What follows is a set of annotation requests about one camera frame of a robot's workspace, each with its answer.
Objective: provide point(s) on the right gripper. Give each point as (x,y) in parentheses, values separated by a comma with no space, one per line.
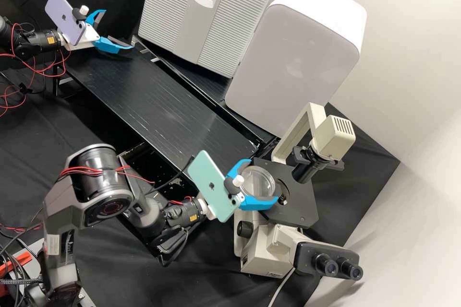
(208,210)

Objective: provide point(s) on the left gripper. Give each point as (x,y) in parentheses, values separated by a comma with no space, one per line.
(88,40)

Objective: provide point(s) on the cream microscope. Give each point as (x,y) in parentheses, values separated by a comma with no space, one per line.
(259,249)

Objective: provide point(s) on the white metal frame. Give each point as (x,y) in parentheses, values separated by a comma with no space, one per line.
(155,59)

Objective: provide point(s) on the left wrist camera phone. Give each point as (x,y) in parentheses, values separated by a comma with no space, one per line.
(66,15)

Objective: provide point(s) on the white incubator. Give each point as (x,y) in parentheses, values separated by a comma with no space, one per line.
(140,30)

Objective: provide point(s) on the petri dish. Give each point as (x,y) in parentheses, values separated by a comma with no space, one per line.
(257,183)

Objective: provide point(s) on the white box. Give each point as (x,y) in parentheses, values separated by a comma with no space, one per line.
(295,62)

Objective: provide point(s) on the incubator door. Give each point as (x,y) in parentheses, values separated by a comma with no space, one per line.
(173,8)

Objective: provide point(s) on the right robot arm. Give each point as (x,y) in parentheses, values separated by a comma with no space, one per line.
(101,177)

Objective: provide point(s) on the black platform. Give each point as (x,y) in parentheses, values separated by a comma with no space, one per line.
(155,105)
(212,87)

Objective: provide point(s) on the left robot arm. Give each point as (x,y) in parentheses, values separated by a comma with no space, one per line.
(36,39)

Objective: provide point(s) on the right wrist camera phone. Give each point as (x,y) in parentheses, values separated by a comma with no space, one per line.
(212,184)

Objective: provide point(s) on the wrist camera phone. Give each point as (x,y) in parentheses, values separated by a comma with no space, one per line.
(212,184)
(66,15)

